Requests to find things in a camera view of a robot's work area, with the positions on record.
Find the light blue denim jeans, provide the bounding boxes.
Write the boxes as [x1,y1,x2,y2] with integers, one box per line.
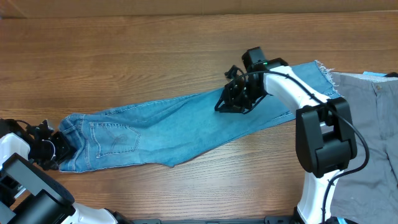
[57,60,341,174]

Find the grey trousers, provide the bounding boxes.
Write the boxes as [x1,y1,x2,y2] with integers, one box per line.
[331,73,397,223]

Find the light blue garment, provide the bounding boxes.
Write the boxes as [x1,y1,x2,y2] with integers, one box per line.
[331,72,389,223]

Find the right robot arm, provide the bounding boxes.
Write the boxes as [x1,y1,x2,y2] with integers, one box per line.
[215,47,357,223]

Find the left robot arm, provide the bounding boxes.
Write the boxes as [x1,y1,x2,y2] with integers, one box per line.
[1,119,130,224]

